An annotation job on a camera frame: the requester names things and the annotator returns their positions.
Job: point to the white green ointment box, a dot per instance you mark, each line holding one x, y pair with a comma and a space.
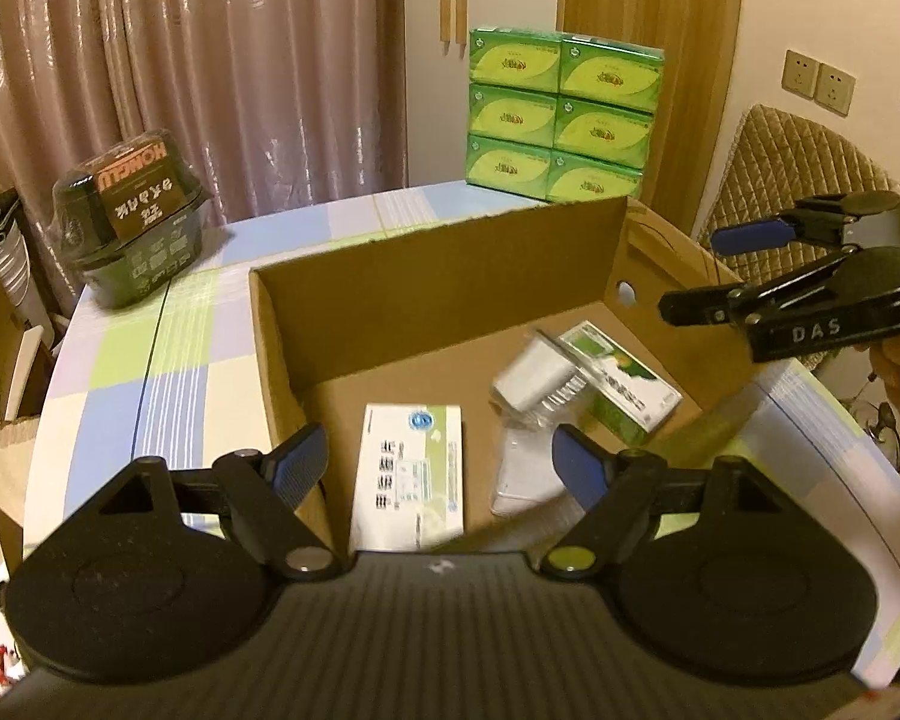
630, 399

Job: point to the brown cardboard box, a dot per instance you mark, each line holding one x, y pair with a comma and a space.
432, 316

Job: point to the dark instant noodle bowl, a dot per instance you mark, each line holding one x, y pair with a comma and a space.
129, 219

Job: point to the white green medicine box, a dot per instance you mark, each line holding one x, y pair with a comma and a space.
408, 494

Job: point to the beige wall sockets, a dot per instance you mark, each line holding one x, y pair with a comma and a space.
829, 87

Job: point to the small white packaged item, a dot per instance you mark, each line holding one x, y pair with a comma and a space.
540, 389

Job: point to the green tissue pack stack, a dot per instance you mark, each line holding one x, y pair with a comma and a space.
560, 117

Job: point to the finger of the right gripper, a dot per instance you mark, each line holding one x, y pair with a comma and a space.
751, 237
699, 306

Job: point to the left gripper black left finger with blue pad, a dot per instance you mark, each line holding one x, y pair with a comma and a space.
263, 492

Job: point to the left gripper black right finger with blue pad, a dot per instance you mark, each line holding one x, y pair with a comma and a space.
616, 491

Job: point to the quilted brown chair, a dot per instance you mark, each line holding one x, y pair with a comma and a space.
780, 159

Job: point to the checkered tablecloth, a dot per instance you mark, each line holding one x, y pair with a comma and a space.
177, 376

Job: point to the stacked bowls at left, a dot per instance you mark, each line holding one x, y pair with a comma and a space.
17, 271

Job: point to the pink curtain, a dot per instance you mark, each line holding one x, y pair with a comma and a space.
276, 104

